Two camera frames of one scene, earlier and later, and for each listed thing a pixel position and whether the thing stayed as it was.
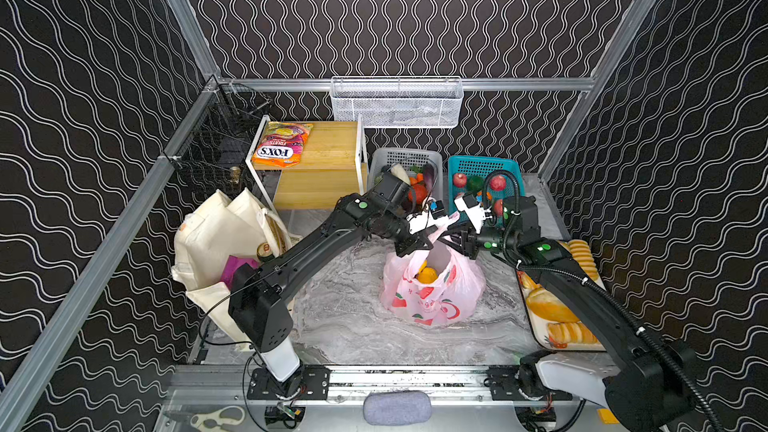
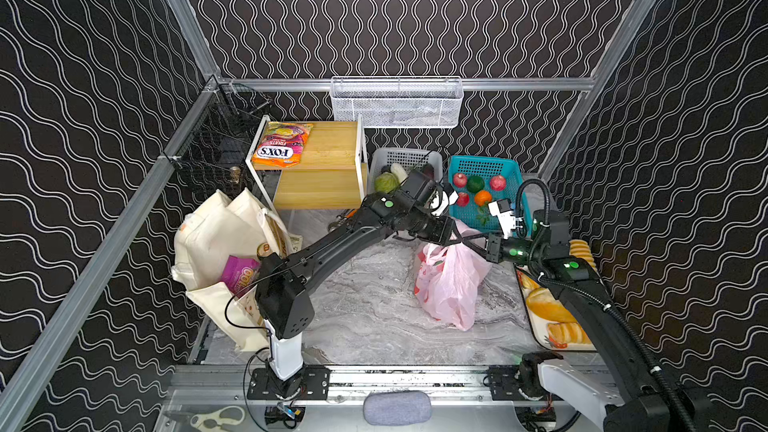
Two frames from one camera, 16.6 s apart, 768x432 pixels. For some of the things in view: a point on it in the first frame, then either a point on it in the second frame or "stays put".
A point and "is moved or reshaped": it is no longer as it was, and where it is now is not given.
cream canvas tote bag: (217, 230) stays put
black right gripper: (469, 241) to (492, 246)
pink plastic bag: (438, 284) is moved or reshaped
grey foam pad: (397, 408) stays put
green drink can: (264, 250) stays put
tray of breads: (553, 324) stays put
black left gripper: (411, 240) to (442, 231)
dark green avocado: (475, 183) stays put
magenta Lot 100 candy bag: (232, 263) stays put
